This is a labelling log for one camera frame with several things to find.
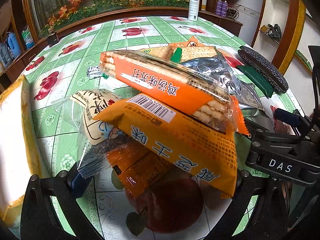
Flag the silver foil snack bag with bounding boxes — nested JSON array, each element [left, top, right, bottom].
[[181, 55, 265, 118]]

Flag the orange snack bag with barcode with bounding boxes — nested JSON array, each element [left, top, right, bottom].
[[94, 93, 237, 198]]

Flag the white clear snack bag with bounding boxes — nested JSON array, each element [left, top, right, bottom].
[[52, 89, 130, 179]]

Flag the small orange wafer packs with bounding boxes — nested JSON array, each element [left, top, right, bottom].
[[106, 141, 173, 198]]

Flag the orange cracker pack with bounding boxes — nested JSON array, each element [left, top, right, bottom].
[[99, 50, 249, 135]]

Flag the green cracker pack black label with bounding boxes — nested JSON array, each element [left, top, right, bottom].
[[170, 46, 219, 63]]

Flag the blue white candy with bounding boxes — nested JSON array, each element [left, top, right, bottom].
[[86, 66, 108, 80]]

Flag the orange cartoon snack pouch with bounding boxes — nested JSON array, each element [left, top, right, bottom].
[[169, 36, 204, 48]]

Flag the green yellow cracker pack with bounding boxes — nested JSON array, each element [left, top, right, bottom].
[[139, 46, 175, 61]]

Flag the black patterned glasses case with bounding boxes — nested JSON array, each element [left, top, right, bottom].
[[238, 46, 289, 94]]

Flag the yellow white tray box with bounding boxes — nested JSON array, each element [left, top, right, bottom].
[[0, 75, 49, 227]]

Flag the purple bottles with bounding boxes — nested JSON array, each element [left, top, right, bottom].
[[215, 0, 228, 17]]

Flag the white spray bottle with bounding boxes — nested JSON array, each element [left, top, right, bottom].
[[188, 0, 200, 21]]

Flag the green plastic bag on shelf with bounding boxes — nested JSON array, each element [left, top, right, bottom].
[[22, 27, 35, 49]]

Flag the small black jar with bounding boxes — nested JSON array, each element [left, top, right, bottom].
[[46, 32, 59, 48]]

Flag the blue thermos jug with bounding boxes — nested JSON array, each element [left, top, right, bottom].
[[7, 32, 22, 59]]

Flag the tangled black cables on shelf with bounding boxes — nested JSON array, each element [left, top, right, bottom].
[[261, 23, 283, 41]]

